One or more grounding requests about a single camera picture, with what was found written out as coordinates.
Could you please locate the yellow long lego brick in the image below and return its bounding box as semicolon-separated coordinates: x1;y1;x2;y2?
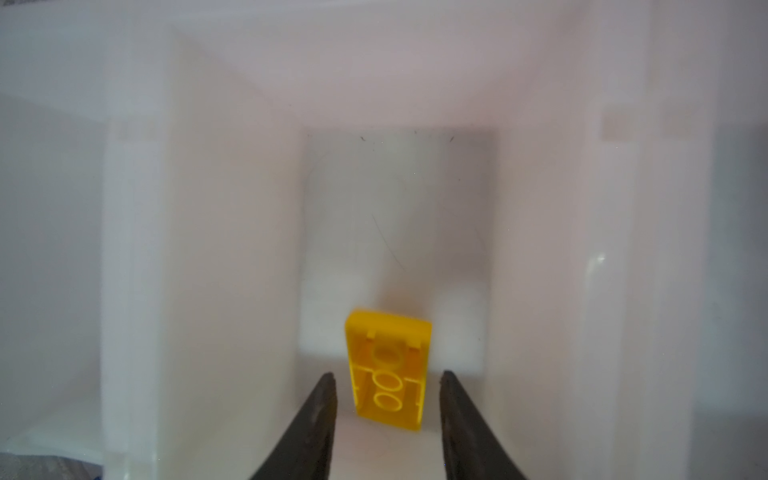
344;309;432;431

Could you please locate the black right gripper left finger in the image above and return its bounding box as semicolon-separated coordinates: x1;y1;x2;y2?
251;372;338;480

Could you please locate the white left plastic bin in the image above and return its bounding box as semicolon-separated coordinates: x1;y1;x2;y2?
1;95;105;464

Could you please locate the white middle plastic bin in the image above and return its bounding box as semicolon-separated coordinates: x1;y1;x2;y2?
95;1;729;479

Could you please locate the white plastic bin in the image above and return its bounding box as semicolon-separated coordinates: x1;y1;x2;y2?
1;95;105;464
95;1;729;479
688;125;767;479

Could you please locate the white right plastic bin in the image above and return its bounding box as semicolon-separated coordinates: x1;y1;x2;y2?
688;125;767;479

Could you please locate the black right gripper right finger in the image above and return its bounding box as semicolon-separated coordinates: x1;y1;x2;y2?
439;370;526;480

